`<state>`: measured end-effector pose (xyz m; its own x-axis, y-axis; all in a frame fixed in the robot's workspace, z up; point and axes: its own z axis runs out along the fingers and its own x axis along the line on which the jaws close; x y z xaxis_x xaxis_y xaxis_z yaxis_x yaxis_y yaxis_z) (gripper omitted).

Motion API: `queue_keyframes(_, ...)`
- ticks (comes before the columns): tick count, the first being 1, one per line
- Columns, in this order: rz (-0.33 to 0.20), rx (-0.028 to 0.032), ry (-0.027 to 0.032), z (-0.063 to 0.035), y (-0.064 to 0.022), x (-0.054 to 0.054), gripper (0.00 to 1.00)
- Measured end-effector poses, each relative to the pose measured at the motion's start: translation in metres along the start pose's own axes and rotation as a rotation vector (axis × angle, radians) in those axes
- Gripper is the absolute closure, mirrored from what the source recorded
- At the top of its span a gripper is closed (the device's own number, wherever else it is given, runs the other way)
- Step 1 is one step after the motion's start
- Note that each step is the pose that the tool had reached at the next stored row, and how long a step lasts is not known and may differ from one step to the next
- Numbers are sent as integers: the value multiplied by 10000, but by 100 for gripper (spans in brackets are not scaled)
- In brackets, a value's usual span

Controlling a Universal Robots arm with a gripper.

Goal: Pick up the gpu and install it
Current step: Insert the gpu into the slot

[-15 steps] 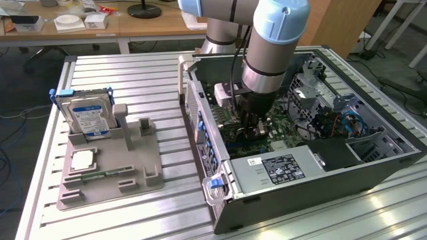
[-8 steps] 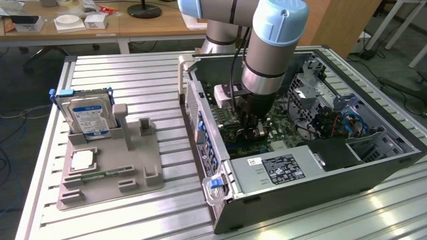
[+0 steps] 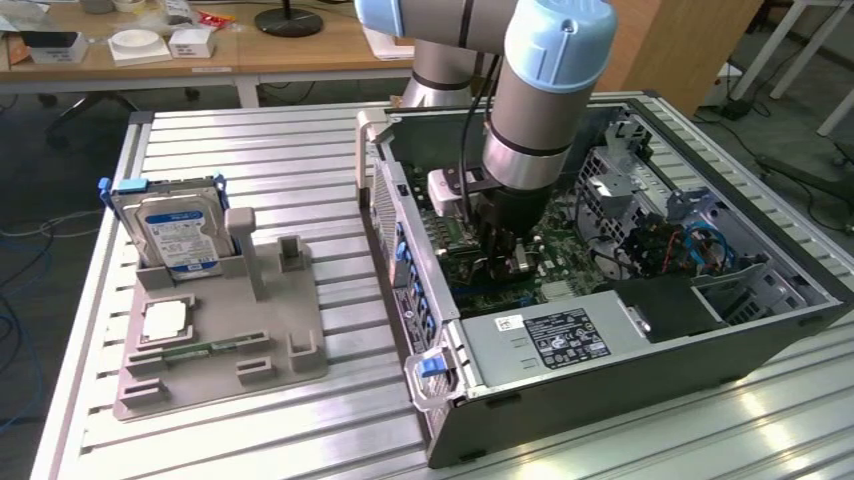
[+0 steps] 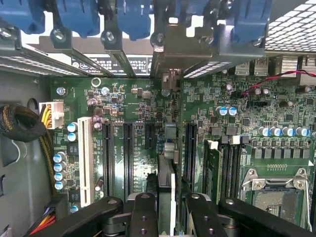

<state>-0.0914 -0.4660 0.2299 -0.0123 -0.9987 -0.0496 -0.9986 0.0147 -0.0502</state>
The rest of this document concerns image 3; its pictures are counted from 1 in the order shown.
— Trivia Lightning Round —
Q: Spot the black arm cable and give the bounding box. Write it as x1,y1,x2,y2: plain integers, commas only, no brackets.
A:
457,49,503,236

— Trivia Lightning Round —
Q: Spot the silver disk bay cage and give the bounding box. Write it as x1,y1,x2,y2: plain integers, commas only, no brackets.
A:
574,117,728,251

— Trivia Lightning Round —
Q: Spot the white round container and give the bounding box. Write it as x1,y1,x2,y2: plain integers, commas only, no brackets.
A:
106,28,176,68

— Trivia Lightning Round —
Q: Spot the white table frame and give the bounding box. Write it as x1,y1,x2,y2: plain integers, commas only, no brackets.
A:
726,0,854,137

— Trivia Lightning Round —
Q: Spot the white labelled box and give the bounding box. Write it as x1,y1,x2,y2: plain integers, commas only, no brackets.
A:
165,27,219,60

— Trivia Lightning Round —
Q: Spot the white socket box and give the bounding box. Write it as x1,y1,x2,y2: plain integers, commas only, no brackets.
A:
704,62,746,109

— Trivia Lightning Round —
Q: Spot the grey power supply unit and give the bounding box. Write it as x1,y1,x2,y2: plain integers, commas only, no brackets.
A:
459,291,652,389

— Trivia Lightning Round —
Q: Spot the black stand foot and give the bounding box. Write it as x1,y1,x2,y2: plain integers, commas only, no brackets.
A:
752,144,854,201

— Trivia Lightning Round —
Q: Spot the red wire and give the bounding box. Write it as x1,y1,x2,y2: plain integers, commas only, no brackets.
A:
662,224,688,275

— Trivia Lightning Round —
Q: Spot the wooden cabinet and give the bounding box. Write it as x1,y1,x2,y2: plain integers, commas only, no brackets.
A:
590,0,766,119

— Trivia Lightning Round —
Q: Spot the flat white box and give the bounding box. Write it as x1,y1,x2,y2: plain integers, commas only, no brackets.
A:
361,27,416,62

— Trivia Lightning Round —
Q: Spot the black power adapter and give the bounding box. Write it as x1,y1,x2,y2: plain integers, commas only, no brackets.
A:
716,98,755,122

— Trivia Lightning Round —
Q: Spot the white box black lid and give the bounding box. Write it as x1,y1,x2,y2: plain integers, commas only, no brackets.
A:
25,30,92,65

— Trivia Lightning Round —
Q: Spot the black lamp base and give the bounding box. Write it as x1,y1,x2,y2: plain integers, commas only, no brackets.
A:
252,0,327,38

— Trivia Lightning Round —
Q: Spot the open black PC case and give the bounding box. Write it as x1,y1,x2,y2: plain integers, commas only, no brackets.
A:
356,97,854,470

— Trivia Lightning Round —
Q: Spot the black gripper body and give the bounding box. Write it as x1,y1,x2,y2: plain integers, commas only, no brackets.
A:
488,183,552,241

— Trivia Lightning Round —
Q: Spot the grey parts rack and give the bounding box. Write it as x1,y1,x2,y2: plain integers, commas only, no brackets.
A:
110,207,329,422

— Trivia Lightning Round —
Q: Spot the hard disk in blue caddy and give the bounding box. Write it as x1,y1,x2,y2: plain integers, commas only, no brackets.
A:
97,174,232,281

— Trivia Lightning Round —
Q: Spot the green RAM stick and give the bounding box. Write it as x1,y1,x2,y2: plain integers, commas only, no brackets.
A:
161,339,245,359

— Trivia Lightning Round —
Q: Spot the black wire bundle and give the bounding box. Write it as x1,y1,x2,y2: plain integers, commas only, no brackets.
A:
623,223,672,280

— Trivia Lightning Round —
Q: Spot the wooden desk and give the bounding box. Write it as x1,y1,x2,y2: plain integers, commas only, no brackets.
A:
0,0,602,109

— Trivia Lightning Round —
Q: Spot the green motherboard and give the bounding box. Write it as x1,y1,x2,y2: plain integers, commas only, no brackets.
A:
399,169,615,321

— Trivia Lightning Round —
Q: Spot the blue expansion slot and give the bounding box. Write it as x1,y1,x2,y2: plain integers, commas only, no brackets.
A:
451,280,499,301

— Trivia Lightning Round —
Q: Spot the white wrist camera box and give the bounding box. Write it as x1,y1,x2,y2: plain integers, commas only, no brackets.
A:
425,168,499,217

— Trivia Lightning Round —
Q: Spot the silver CPU chip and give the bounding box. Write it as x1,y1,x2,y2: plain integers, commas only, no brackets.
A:
143,301,188,339

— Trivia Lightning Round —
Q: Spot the blue disk wire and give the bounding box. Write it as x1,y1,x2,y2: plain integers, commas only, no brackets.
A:
684,219,739,277

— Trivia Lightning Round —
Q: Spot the red packet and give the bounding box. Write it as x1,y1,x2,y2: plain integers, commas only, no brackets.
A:
196,12,240,32

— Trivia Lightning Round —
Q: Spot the black office chair base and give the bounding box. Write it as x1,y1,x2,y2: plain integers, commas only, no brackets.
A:
42,92,145,151

